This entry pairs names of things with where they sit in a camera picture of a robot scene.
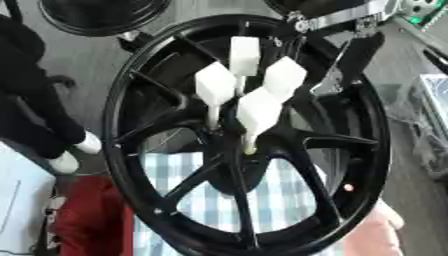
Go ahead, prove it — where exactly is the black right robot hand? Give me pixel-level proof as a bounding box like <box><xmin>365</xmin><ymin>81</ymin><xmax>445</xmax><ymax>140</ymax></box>
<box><xmin>264</xmin><ymin>0</ymin><xmax>403</xmax><ymax>91</ymax></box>

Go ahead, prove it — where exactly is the white pin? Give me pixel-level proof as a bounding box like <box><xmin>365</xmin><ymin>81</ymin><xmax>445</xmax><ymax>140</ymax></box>
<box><xmin>192</xmin><ymin>61</ymin><xmax>238</xmax><ymax>132</ymax></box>
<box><xmin>227</xmin><ymin>35</ymin><xmax>263</xmax><ymax>97</ymax></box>
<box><xmin>260</xmin><ymin>55</ymin><xmax>310</xmax><ymax>103</ymax></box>
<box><xmin>234</xmin><ymin>86</ymin><xmax>286</xmax><ymax>156</ymax></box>

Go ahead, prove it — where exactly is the black round wheel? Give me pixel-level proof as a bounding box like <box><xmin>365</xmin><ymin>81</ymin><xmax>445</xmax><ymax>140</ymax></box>
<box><xmin>36</xmin><ymin>0</ymin><xmax>175</xmax><ymax>37</ymax></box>

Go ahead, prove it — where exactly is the black spoked wheel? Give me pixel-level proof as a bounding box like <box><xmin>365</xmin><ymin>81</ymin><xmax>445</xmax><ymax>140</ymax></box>
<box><xmin>101</xmin><ymin>13</ymin><xmax>394</xmax><ymax>256</ymax></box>

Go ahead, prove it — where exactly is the clear plastic bag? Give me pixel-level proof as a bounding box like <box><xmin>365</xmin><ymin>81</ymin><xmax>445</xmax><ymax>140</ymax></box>
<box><xmin>400</xmin><ymin>73</ymin><xmax>448</xmax><ymax>182</ymax></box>

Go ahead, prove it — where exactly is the pink soft object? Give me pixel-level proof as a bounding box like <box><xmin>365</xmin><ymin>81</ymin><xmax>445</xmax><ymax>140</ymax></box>
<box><xmin>341</xmin><ymin>199</ymin><xmax>408</xmax><ymax>256</ymax></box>

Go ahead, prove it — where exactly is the red cloth bag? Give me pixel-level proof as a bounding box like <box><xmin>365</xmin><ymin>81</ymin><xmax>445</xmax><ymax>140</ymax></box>
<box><xmin>52</xmin><ymin>174</ymin><xmax>137</xmax><ymax>256</ymax></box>

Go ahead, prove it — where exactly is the person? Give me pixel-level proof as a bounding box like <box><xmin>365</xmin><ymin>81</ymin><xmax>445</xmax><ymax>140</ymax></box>
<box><xmin>0</xmin><ymin>13</ymin><xmax>105</xmax><ymax>175</ymax></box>

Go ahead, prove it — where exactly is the pale white box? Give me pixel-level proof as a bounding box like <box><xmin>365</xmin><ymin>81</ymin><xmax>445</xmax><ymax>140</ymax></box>
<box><xmin>0</xmin><ymin>141</ymin><xmax>58</xmax><ymax>256</ymax></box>

